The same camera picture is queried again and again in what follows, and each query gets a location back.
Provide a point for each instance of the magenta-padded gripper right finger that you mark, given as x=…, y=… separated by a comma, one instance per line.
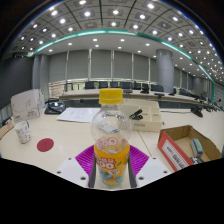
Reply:
x=150, y=170

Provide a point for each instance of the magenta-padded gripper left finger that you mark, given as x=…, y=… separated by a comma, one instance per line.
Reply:
x=71, y=170

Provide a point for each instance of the yellow-capped clear drink bottle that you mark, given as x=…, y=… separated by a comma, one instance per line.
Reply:
x=111, y=160

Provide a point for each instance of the open brown cardboard box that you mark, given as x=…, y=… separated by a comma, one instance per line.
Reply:
x=173, y=151

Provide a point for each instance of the flat round red coaster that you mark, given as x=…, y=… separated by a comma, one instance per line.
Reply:
x=45, y=145

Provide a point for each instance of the white desk organizer box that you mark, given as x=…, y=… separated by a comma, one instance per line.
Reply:
x=150, y=120

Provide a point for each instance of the grey green small device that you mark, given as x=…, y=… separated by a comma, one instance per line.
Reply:
x=196, y=147

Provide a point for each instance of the white printed paper sheet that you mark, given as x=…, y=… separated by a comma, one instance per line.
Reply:
x=76, y=114

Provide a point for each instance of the black clip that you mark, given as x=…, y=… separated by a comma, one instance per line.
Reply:
x=135, y=115

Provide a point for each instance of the white patterned paper cup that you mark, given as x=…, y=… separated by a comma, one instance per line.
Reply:
x=22, y=132

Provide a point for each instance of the black conference console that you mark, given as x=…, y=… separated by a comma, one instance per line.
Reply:
x=55, y=107

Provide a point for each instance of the long curved conference desk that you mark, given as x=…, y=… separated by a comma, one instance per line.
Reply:
x=150, y=96

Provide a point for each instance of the white copy paper carton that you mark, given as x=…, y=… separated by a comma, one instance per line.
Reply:
x=26, y=105

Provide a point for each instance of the row of black office chairs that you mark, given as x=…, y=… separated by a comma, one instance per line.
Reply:
x=126, y=85

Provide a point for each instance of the group of ceiling lights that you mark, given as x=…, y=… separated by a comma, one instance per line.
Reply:
x=115, y=12

